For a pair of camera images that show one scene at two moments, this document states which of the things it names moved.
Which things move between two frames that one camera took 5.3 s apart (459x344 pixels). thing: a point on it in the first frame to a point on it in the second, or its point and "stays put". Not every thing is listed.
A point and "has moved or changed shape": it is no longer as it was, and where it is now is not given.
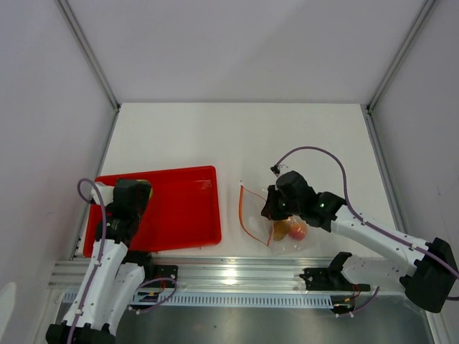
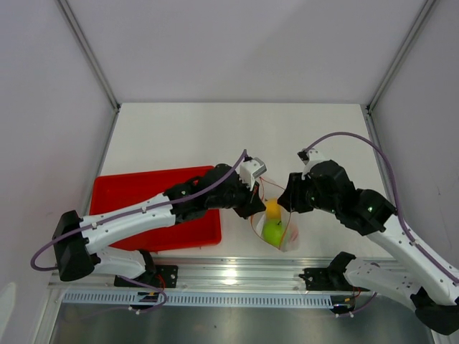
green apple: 145,188 to 272,231
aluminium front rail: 206,273 stays put
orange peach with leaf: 281,228 has moved or changed shape
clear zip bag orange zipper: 259,228 has moved or changed shape
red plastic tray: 184,211 stays put
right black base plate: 330,279 stays put
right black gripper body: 278,208 to 323,203
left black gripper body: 140,208 to 237,193
